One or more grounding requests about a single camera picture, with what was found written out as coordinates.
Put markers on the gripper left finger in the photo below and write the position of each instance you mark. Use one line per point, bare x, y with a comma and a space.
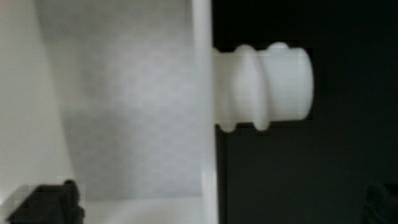
51, 207

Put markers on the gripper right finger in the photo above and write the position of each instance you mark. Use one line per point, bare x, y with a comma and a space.
381, 204

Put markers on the white cabinet body box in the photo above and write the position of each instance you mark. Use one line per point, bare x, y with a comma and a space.
122, 92

